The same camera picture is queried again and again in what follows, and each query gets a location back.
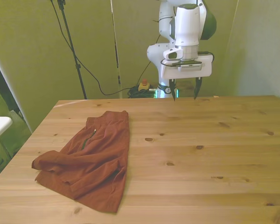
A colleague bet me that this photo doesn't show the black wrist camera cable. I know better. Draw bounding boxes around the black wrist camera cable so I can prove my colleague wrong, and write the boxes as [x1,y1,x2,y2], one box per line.
[160,50,215,69]

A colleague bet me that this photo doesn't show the rust red shorts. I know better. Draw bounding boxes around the rust red shorts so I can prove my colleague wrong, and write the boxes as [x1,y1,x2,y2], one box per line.
[31,110,131,214]

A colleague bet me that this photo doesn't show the coiled dark cable bundle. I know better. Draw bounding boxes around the coiled dark cable bundle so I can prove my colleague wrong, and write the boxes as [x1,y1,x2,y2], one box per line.
[127,85,158,99]

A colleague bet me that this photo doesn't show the black tripod camera cable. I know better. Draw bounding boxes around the black tripod camera cable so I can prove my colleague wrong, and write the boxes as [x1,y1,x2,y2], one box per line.
[50,0,140,96]

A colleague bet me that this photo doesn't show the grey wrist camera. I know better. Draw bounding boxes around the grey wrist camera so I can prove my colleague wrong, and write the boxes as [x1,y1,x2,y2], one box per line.
[176,60,205,72]

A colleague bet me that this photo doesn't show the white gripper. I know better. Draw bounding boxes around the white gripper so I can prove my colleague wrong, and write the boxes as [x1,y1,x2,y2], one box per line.
[160,54,212,102]

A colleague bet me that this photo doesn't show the black tripod stand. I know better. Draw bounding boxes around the black tripod stand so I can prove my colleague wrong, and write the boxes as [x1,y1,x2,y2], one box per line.
[50,0,88,100]

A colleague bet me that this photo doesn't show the yellow emergency stop button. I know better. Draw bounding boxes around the yellow emergency stop button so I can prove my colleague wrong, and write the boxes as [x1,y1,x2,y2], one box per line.
[138,78,153,92]

